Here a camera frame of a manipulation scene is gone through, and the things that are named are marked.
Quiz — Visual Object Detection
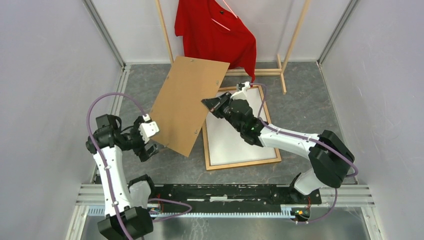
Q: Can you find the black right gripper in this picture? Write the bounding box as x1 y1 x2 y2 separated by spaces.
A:
202 91 243 133

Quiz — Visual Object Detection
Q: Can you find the brown fibreboard backing board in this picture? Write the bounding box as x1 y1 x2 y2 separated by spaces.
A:
149 56 230 157

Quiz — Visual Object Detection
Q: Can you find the plant photo print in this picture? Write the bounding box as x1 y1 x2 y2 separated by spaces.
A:
205 88 278 167

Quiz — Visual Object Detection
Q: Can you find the brown wooden picture frame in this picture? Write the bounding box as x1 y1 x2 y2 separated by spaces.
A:
201 85 282 172

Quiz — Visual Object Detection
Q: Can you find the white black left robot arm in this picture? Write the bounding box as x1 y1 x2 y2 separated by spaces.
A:
85 114 160 240

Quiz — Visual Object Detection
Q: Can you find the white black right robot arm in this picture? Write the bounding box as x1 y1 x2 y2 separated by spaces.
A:
201 92 357 204

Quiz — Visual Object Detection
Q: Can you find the light wooden clothes rack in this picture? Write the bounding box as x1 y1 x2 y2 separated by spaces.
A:
154 0 311 95

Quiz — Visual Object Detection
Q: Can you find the red t-shirt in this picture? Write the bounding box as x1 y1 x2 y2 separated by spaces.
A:
174 0 257 82

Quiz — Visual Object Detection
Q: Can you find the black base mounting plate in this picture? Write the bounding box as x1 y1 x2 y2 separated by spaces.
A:
129 184 322 215

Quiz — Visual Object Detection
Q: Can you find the pink clothes hanger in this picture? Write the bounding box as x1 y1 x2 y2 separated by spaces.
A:
208 0 239 32

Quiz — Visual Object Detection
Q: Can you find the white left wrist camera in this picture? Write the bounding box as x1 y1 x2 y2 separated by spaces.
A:
138 114 160 143

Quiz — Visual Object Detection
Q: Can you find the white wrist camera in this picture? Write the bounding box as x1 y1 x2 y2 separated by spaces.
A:
138 114 160 143
230 81 251 100

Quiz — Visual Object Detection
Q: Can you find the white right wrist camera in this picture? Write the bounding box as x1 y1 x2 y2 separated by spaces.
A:
230 81 251 100

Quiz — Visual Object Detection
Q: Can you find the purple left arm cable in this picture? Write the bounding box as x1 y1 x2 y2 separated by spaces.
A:
86 92 193 240

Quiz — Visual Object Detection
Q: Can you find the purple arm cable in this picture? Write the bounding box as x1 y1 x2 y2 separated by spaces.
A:
250 82 360 225
86 92 193 240

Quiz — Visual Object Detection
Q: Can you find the grey slotted cable duct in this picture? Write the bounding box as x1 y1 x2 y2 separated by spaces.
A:
87 205 301 219

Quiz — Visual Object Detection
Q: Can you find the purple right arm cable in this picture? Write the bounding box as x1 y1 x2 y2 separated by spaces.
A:
250 82 360 225

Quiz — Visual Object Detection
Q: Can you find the aluminium rail frame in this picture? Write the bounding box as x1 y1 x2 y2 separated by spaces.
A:
66 62 385 240

